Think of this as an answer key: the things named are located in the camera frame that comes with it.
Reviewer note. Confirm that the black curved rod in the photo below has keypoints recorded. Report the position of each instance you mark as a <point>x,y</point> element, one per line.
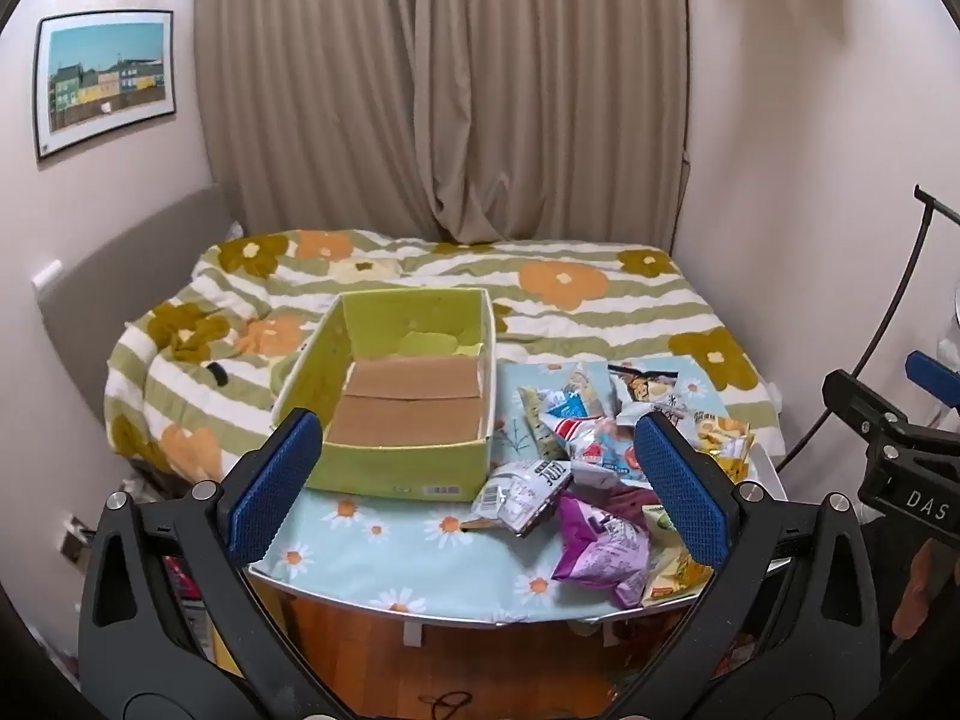
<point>895,307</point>

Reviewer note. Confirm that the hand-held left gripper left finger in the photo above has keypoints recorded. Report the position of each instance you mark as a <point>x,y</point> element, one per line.
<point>274,487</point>

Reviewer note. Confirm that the person's right hand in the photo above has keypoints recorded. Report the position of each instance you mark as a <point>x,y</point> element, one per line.
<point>916,592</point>

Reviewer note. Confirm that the beige curtain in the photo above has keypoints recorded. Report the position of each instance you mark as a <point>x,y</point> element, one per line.
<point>450,90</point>

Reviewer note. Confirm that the framed picture of houses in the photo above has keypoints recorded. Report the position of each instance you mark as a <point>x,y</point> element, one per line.
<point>105,75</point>

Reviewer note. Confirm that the white wall switch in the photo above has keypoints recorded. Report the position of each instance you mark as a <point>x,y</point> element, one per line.
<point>46,272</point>

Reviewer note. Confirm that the purple snack packet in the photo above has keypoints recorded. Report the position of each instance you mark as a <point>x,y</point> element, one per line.
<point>600,555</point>

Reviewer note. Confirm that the small black object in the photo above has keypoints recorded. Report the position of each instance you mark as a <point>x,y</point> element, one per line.
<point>217,373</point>

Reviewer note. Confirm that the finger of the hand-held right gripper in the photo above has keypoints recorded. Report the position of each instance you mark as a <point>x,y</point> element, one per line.
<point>855,397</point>
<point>934,375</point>

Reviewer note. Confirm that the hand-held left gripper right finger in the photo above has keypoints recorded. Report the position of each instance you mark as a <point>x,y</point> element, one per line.
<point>682,487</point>

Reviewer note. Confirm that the pile of snack packets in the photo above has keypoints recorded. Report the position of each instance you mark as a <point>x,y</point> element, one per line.
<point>570,405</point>

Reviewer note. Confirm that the grey bed headboard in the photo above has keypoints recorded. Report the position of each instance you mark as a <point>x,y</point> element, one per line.
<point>112,262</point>

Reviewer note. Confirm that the green cardboard box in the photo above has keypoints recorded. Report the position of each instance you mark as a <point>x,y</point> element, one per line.
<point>405,469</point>

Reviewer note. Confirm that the white red blue packet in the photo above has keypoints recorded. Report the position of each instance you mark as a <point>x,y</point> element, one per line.
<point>600,457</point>

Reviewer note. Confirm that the floral striped blanket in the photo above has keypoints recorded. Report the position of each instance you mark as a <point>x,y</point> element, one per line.
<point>570,315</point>

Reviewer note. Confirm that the wall power socket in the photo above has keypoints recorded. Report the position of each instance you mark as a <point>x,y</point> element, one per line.
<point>75,540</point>

